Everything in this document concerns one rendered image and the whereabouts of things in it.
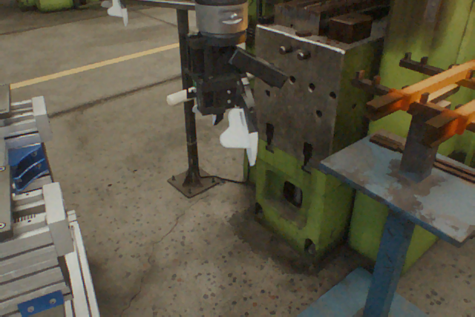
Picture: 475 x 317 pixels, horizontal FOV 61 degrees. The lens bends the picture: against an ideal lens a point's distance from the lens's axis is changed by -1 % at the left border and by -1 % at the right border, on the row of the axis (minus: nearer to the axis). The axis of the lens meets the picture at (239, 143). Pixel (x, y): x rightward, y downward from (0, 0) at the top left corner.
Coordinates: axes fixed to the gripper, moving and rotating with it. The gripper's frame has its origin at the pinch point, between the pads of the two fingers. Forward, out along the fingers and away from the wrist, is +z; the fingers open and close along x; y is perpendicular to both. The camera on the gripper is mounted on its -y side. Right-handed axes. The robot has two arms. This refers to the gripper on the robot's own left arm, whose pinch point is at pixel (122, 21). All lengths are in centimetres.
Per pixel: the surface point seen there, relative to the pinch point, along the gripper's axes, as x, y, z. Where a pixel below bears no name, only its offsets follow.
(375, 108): 92, -29, -2
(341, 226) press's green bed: 48, -69, 82
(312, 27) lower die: 36, -54, 0
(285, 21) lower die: 24, -50, 0
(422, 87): 88, -46, -2
